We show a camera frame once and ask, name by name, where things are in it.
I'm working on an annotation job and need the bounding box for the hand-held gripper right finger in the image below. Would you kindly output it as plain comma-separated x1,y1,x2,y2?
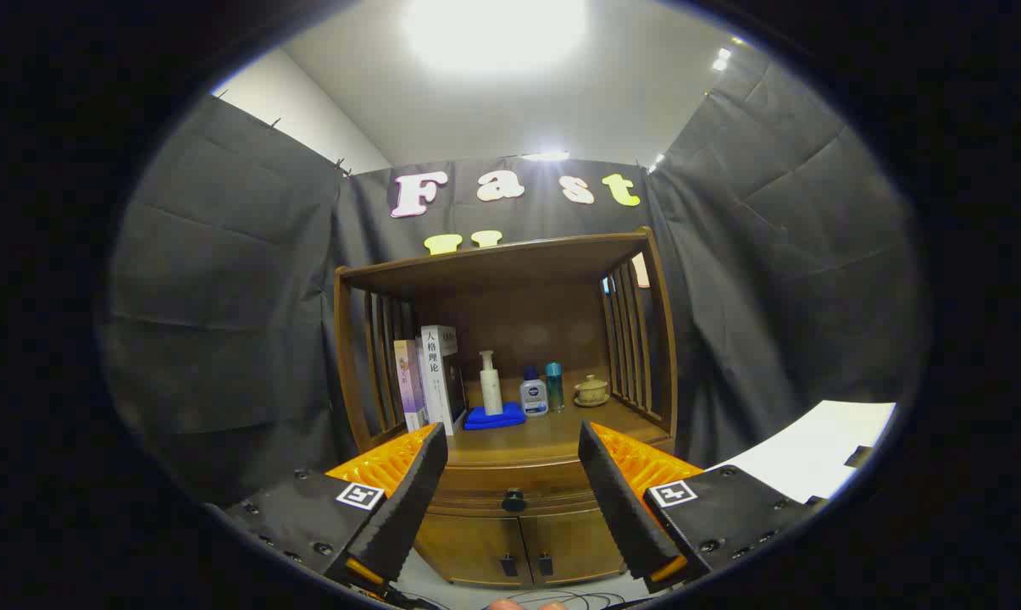
578,421,829,594

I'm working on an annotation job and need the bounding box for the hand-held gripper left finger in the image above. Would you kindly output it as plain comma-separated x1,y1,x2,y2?
222,422,449,594

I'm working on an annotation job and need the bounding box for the brown wooden drawer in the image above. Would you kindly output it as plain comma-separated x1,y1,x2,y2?
430,463,597,518

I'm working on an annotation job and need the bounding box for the wooden cabinet door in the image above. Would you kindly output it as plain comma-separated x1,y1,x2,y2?
520,507,630,585
414,510,532,588

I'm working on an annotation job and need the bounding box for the brown wooden countertop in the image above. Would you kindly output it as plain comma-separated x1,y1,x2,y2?
375,394,672,467

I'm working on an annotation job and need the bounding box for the brown wooden cabinet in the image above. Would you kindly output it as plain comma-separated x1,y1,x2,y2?
334,226,679,590

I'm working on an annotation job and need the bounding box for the purple book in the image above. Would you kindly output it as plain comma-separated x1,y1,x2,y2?
394,340,430,433

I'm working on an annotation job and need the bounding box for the beige lidded teacup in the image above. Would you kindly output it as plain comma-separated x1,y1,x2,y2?
574,374,611,408

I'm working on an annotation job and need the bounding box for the blue folded cloth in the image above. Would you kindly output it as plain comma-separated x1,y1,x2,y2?
463,402,528,431

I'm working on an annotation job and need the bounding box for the white book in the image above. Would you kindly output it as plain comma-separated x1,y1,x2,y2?
417,325,469,436

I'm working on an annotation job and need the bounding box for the white bottle with blue pump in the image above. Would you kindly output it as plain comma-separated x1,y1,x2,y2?
519,366,550,418

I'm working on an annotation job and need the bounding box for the white table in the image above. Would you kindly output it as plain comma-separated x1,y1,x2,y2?
707,400,898,502

